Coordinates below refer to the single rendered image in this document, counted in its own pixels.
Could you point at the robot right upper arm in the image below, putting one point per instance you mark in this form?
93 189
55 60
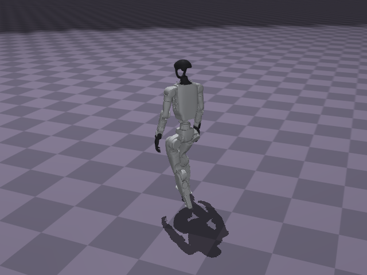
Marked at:
200 97

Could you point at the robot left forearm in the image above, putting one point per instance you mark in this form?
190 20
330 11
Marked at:
161 124

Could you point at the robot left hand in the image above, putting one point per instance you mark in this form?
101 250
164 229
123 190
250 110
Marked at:
157 138

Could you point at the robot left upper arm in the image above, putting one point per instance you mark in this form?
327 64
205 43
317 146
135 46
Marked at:
169 93

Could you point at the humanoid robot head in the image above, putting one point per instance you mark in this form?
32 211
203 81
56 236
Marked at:
183 65

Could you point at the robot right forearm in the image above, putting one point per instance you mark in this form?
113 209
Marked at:
198 118

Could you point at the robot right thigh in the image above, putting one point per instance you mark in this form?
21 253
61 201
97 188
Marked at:
184 147

